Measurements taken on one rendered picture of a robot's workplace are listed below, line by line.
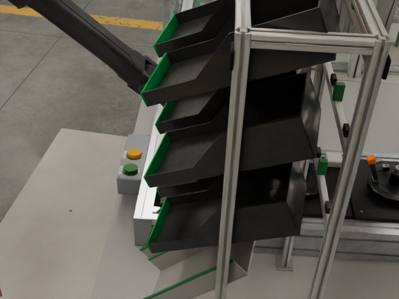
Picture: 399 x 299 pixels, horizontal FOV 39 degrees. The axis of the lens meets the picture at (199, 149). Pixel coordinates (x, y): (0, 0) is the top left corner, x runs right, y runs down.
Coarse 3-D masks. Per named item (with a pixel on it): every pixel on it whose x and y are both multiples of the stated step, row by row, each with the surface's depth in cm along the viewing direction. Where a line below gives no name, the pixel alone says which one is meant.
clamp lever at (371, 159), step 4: (368, 156) 146; (372, 156) 146; (368, 160) 145; (372, 160) 145; (376, 160) 146; (380, 160) 146; (372, 164) 146; (372, 168) 147; (372, 172) 148; (376, 172) 148; (376, 176) 149
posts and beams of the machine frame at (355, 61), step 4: (372, 0) 201; (376, 0) 200; (376, 4) 201; (356, 32) 211; (352, 56) 215; (356, 56) 214; (360, 56) 214; (352, 60) 215; (356, 60) 215; (360, 60) 215; (348, 64) 221; (352, 64) 216; (356, 64) 218; (360, 64) 216; (348, 68) 220; (352, 68) 217; (356, 68) 219; (360, 68) 217; (348, 72) 220; (352, 72) 218; (356, 72) 218; (348, 76) 220; (352, 76) 219; (356, 76) 219
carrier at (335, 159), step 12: (336, 156) 159; (312, 168) 154; (336, 168) 157; (312, 180) 150; (336, 180) 153; (312, 192) 146; (312, 204) 146; (348, 204) 146; (312, 216) 143; (348, 216) 143
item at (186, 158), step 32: (256, 96) 92; (288, 96) 90; (192, 128) 99; (224, 128) 97; (256, 128) 80; (288, 128) 79; (160, 160) 97; (192, 160) 93; (224, 160) 85; (256, 160) 84; (288, 160) 82
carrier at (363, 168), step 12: (360, 168) 158; (384, 168) 153; (396, 168) 147; (360, 180) 154; (372, 180) 150; (384, 180) 151; (396, 180) 148; (360, 192) 150; (372, 192) 149; (384, 192) 147; (396, 192) 147; (360, 204) 146; (372, 204) 146; (384, 204) 146; (396, 204) 146; (360, 216) 143; (372, 216) 143; (384, 216) 143; (396, 216) 143
